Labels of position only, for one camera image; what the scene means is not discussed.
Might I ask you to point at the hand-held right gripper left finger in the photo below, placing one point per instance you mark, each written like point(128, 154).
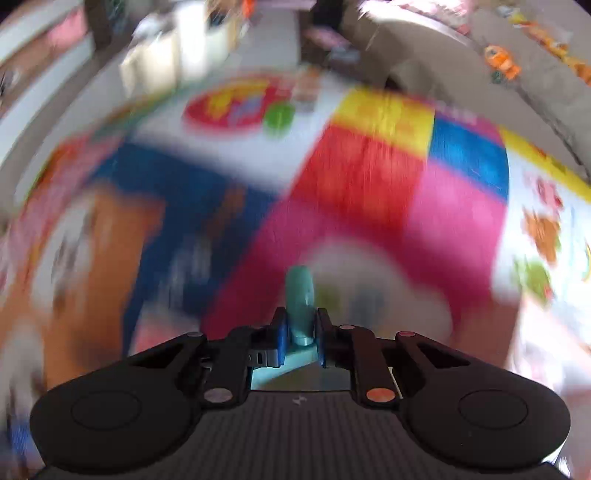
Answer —
point(280, 339)

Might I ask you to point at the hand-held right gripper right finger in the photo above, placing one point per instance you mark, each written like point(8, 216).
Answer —
point(322, 344)

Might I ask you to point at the teal round plastic toy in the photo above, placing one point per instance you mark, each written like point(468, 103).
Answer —
point(301, 304)

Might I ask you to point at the colourful cartoon play mat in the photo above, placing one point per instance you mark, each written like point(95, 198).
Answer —
point(369, 184)

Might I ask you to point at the white pitcher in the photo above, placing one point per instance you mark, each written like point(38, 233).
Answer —
point(150, 62)

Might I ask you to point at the beige sofa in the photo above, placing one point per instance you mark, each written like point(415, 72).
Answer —
point(531, 101)

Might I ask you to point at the orange fish plush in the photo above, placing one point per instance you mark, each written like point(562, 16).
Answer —
point(501, 60)

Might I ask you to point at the row of yellow plush toys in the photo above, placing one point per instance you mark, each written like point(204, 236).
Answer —
point(549, 39)

